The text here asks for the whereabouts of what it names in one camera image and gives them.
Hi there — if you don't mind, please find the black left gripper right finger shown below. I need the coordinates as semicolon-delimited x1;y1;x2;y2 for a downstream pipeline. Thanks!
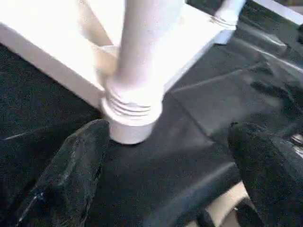
227;122;303;227

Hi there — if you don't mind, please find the white flat panel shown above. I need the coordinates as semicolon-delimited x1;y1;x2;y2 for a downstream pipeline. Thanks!
250;0;303;26

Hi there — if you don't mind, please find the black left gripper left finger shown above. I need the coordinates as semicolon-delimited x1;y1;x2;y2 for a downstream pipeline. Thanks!
14;119;111;227

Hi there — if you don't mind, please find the white plastic table top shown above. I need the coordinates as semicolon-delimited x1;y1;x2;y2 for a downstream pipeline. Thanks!
0;0;238;112

